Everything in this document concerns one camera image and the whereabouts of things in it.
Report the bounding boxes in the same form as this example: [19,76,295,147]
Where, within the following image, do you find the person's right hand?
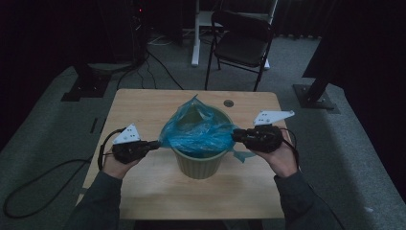
[252,140,300,178]

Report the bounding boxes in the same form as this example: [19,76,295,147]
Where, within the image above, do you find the black folding chair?
[204,10,276,93]

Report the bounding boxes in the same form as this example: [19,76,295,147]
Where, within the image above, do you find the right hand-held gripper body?
[246,110,296,153]

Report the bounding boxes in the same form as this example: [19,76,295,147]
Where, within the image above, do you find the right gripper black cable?
[279,127,301,171]

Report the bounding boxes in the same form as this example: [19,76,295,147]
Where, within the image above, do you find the green plastic bin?
[173,104,237,180]

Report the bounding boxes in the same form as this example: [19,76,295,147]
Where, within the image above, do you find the person's left hand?
[101,152,142,180]

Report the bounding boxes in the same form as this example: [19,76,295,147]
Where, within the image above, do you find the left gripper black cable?
[3,127,127,219]

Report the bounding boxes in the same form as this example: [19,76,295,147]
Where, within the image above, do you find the black stand with base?
[60,60,135,103]

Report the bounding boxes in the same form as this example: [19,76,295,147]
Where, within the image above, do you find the dark equipment rack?
[127,0,150,66]

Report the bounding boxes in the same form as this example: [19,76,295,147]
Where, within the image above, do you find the blue plastic bag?
[158,94,257,164]

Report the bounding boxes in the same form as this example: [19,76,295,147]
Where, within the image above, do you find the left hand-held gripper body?
[111,124,150,165]

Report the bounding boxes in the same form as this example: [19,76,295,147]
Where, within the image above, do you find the black post with base plate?
[293,60,340,111]

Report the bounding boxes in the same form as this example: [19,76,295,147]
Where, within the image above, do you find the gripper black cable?
[3,127,127,219]
[279,127,301,171]

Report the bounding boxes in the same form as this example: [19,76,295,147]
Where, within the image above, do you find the black floor cables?
[116,49,186,91]

